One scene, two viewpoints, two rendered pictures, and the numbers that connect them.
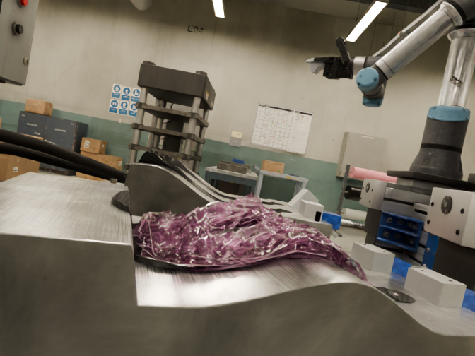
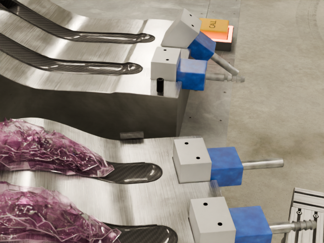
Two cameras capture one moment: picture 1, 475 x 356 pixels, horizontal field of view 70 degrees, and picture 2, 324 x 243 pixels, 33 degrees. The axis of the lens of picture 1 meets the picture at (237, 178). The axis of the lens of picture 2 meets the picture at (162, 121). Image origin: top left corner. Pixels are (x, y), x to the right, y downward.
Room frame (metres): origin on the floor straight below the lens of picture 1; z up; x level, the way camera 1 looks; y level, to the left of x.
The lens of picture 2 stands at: (-0.01, -0.28, 1.25)
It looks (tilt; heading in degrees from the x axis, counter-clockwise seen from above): 33 degrees down; 10
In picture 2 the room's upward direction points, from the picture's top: 1 degrees clockwise
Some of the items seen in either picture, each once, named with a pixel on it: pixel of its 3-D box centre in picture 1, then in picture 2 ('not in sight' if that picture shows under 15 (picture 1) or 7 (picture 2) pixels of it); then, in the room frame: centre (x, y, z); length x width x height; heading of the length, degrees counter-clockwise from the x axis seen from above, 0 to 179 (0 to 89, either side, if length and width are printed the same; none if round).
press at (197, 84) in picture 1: (172, 143); not in sight; (5.39, 1.11, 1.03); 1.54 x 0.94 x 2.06; 179
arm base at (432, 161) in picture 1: (437, 162); not in sight; (1.09, -0.62, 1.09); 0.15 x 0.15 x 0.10
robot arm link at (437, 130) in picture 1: (445, 126); not in sight; (1.10, -0.63, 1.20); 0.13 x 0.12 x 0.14; 149
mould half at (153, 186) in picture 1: (199, 202); (33, 54); (0.72, 0.07, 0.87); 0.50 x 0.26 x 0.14; 92
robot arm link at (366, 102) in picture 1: (373, 90); not in sight; (1.33, -0.45, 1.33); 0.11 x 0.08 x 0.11; 149
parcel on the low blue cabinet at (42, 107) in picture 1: (39, 107); not in sight; (6.98, 4.29, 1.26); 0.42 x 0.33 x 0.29; 89
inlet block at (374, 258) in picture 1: (394, 267); (229, 166); (0.52, -0.26, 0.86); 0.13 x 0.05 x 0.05; 109
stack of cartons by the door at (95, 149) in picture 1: (101, 160); not in sight; (7.05, 2.87, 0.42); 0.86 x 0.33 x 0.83; 89
